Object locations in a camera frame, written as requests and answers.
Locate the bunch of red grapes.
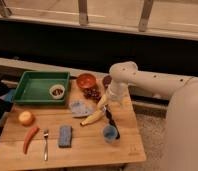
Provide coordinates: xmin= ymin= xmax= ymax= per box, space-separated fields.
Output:
xmin=83 ymin=88 xmax=101 ymax=102

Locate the crumpled blue cloth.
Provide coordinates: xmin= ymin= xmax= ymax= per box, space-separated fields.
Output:
xmin=69 ymin=100 xmax=93 ymax=118

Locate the black dish brush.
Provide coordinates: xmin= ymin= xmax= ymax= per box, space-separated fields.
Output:
xmin=104 ymin=105 xmax=120 ymax=139

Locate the red chili pepper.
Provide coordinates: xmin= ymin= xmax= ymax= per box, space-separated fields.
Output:
xmin=23 ymin=126 xmax=39 ymax=154

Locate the white cup with nuts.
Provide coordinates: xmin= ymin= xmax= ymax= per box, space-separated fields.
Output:
xmin=49 ymin=84 xmax=65 ymax=99

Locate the blue plastic cup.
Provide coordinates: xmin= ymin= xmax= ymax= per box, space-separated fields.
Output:
xmin=103 ymin=125 xmax=118 ymax=143

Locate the green plastic tray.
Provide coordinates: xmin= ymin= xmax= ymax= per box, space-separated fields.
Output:
xmin=13 ymin=71 xmax=70 ymax=105

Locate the yellow banana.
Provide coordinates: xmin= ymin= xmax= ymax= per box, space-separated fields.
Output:
xmin=80 ymin=110 xmax=104 ymax=126

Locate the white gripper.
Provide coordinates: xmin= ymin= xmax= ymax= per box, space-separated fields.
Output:
xmin=97 ymin=82 xmax=127 ymax=109

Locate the blue sponge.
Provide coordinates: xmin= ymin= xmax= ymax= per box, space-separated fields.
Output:
xmin=58 ymin=125 xmax=72 ymax=148

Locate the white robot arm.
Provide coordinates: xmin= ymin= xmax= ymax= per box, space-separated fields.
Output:
xmin=99 ymin=61 xmax=198 ymax=171

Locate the silver fork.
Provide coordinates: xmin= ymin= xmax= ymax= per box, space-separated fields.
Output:
xmin=43 ymin=129 xmax=49 ymax=161

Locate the orange bowl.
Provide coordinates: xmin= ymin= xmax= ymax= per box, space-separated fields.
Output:
xmin=76 ymin=73 xmax=96 ymax=89

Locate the yellow apple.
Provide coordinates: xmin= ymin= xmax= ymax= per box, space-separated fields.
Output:
xmin=18 ymin=111 xmax=35 ymax=126

